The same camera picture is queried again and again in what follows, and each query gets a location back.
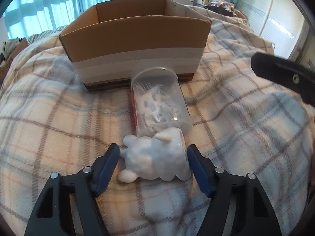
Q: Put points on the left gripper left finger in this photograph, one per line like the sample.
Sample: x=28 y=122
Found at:
x=51 y=214

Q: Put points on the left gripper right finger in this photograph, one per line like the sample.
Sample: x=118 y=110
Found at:
x=254 y=214

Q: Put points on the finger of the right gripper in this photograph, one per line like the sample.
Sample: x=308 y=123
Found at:
x=285 y=73

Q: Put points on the white ceramic animal figurine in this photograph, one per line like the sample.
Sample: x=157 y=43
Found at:
x=161 y=156

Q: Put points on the clear plastic floss jar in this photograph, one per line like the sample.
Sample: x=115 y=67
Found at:
x=158 y=102

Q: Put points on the white sliding wardrobe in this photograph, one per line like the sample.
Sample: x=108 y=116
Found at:
x=278 y=21

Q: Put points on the plaid beige blanket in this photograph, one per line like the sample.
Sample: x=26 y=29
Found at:
x=49 y=122

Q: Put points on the open cardboard box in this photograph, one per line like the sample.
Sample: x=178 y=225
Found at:
x=112 y=40

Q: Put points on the small cardboard box with clutter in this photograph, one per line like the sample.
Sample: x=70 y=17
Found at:
x=11 y=49

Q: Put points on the teal window curtain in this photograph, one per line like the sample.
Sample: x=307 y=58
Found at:
x=24 y=18

